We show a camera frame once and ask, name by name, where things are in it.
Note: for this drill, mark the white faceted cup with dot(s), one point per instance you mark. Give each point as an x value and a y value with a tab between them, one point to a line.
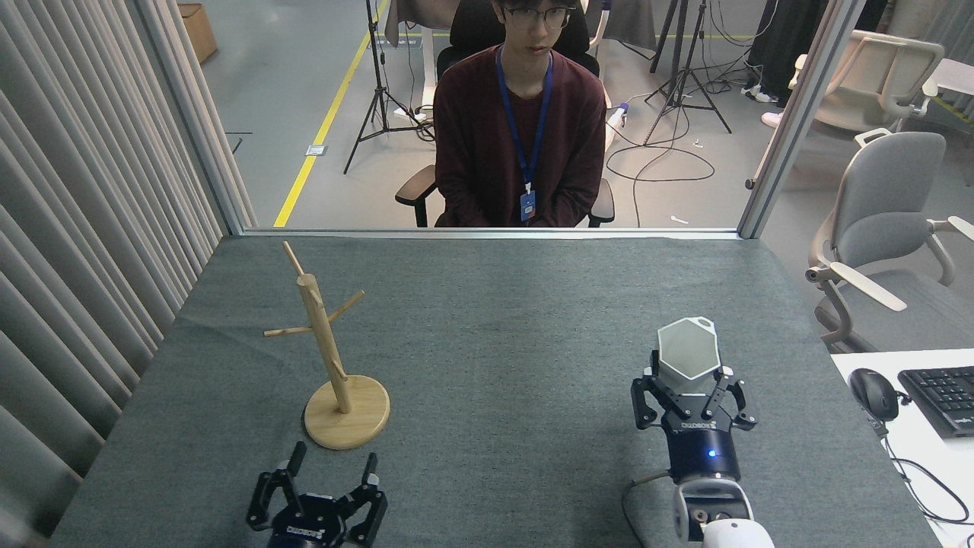
689	350

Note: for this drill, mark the person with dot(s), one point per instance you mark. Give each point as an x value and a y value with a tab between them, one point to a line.
784	38
517	129

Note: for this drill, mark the grey office chair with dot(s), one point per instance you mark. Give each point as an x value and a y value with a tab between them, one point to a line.
890	198

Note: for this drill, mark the beige office chair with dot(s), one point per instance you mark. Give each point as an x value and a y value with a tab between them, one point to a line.
875	76

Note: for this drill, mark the black computer mouse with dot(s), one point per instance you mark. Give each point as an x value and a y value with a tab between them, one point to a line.
873	392

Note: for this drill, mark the black office chair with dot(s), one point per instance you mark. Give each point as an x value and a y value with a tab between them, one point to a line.
472	27

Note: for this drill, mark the black tripod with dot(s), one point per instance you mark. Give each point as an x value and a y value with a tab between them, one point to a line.
691	46
375	53

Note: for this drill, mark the silver table rail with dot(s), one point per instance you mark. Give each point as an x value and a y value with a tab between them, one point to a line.
342	232

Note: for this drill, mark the silver frame post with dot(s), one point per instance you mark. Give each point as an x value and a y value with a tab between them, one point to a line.
199	114
799	114

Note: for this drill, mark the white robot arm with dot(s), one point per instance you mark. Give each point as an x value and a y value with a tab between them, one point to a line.
715	510

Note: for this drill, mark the grey table cloth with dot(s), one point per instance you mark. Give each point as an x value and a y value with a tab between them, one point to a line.
517	342

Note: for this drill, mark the white desk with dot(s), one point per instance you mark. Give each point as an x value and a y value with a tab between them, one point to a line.
913	502

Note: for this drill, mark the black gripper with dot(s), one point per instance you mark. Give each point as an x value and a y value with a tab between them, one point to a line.
704	449
312	525

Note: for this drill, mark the wooden cup rack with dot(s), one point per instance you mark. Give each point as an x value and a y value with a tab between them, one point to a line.
346	415

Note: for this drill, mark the cardboard box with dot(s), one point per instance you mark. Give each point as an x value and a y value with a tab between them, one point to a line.
199	30

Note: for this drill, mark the black glasses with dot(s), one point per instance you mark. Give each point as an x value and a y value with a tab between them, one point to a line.
536	17

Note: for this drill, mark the beige slatted curtain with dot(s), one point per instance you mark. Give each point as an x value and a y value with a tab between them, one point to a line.
76	228

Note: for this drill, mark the black keyboard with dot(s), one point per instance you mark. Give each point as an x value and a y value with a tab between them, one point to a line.
943	396

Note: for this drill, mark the silver floor socket plate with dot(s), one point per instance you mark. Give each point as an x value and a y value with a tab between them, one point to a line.
316	150

